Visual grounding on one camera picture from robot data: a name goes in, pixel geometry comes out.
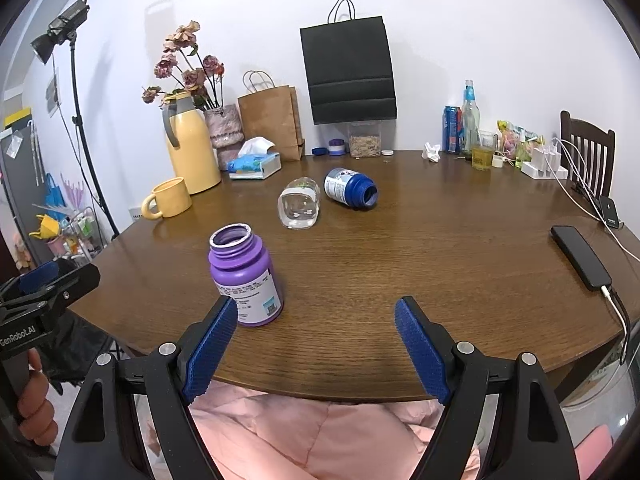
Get purple supplement bottle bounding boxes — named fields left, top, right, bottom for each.
left=207, top=223, right=284, bottom=327

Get person's left hand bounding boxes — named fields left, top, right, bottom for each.
left=17, top=349, right=58, bottom=446

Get black light stand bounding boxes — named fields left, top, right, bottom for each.
left=67, top=29, right=122, bottom=241

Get yellow ceramic mug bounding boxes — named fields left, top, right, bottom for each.
left=141, top=177, right=192, bottom=220

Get pink quilted jacket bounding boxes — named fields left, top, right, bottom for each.
left=188, top=378, right=614, bottom=480

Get yellow thermos jug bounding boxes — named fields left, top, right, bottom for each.
left=162, top=90, right=221, bottom=195

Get black smartphone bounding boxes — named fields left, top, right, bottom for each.
left=550, top=226, right=612, bottom=292

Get blue tissue box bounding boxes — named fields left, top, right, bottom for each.
left=227, top=136, right=282, bottom=181

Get pink vase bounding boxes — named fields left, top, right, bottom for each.
left=205, top=104, right=244, bottom=171

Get clear glass jar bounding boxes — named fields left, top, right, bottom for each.
left=278, top=177, right=321, bottom=230

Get dried pink roses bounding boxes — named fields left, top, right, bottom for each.
left=141, top=20, right=226, bottom=112

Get small black adapter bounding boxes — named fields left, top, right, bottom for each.
left=599, top=195, right=620, bottom=230

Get brown paper bag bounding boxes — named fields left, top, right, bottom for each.
left=238, top=70, right=305, bottom=162

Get black studio light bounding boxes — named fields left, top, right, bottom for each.
left=32, top=0, right=90, bottom=64

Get blue bottle lid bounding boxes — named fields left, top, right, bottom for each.
left=311, top=146, right=328, bottom=156

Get white charger hub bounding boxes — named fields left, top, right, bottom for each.
left=521, top=146, right=568, bottom=180

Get small purple white jar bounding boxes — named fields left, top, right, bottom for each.
left=328, top=138, right=346, bottom=156

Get blue supplement bottle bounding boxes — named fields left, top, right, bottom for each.
left=323, top=168, right=378, bottom=210

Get dark wooden chair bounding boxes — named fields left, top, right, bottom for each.
left=560, top=110, right=616, bottom=198

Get colourful snack bags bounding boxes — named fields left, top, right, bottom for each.
left=497, top=120, right=544, bottom=169

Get glass of yellow liquid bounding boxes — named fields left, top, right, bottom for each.
left=471, top=131, right=497, bottom=170

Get crumpled white tissue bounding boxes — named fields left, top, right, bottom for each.
left=421, top=142, right=442, bottom=164

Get clear oat container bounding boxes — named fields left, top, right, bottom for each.
left=347, top=122, right=381, bottom=159

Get blue drink can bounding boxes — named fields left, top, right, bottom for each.
left=442, top=105, right=463, bottom=154

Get clear glass bottle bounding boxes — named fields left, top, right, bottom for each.
left=462, top=79, right=480, bottom=157

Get black paper bag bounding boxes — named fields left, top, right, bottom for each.
left=300, top=0, right=397, bottom=125

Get wire storage rack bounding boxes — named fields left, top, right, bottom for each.
left=12, top=171, right=109, bottom=266

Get white charging cables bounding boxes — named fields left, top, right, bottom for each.
left=549, top=136, right=640, bottom=366

